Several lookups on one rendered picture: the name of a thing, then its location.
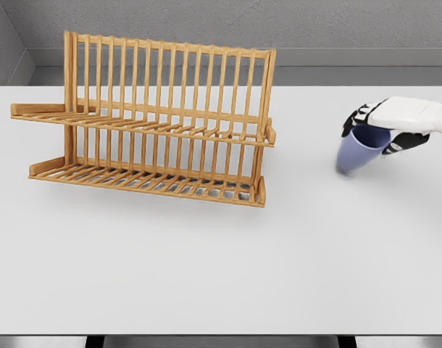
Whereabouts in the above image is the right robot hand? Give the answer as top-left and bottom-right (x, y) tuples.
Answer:
(341, 96), (441, 156)

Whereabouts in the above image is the blue cup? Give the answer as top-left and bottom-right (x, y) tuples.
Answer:
(335, 125), (392, 177)

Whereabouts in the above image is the wooden two-tier dish rack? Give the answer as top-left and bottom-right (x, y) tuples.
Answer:
(10, 30), (278, 208)

